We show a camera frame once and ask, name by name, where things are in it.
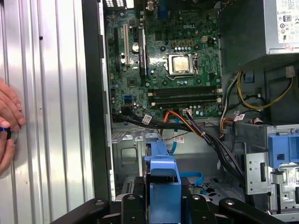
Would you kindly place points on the CPU socket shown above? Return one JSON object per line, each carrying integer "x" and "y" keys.
{"x": 196, "y": 65}

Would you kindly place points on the grey power supply unit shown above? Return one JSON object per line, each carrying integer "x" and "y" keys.
{"x": 243, "y": 35}

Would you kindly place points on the drive cage with blue latch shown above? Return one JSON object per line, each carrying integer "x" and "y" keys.
{"x": 257, "y": 172}

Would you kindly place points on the silver CPU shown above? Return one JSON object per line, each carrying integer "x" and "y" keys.
{"x": 181, "y": 63}

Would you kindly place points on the green motherboard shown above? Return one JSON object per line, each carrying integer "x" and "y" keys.
{"x": 210, "y": 46}

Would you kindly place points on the silver disk bay cage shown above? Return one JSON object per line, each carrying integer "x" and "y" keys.
{"x": 128, "y": 158}

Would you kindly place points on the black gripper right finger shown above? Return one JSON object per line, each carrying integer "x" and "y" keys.
{"x": 198, "y": 210}

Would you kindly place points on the hard disk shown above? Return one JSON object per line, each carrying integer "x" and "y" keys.
{"x": 163, "y": 203}

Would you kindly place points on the person hand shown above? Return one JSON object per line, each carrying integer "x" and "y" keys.
{"x": 11, "y": 105}

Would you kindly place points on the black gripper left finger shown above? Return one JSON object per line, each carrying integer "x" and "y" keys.
{"x": 133, "y": 210}

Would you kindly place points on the silver coin battery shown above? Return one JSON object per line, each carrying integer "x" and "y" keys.
{"x": 135, "y": 47}

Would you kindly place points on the white expansion slot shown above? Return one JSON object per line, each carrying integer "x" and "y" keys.
{"x": 126, "y": 44}

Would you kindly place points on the black open PC case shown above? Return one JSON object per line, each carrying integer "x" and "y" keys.
{"x": 93, "y": 93}

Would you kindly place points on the black expansion slot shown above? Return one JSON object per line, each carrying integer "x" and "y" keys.
{"x": 116, "y": 49}

